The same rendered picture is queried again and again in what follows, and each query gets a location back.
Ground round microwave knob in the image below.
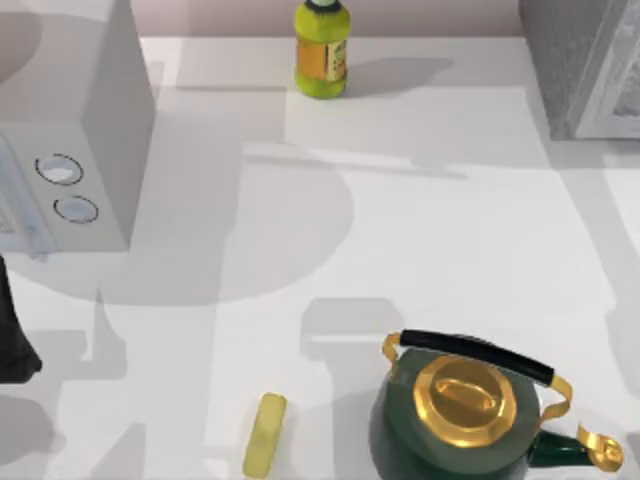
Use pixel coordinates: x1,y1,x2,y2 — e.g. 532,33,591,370
34,153,85,187
53,195,100,226

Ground pale microwave oven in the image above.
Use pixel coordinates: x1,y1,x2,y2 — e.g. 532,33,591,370
0,0,156,260

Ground green bottle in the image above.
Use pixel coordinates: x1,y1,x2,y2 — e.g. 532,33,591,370
293,0,352,100

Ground green and gold kettle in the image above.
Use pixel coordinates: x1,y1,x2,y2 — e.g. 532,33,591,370
368,328,626,480

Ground grey cabinet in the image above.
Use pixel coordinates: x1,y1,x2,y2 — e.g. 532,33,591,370
518,0,640,143

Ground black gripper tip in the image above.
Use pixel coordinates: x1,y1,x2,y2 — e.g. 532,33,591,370
0,253,44,385

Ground flat yellow square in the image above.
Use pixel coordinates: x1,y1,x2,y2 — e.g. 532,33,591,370
241,392,289,479

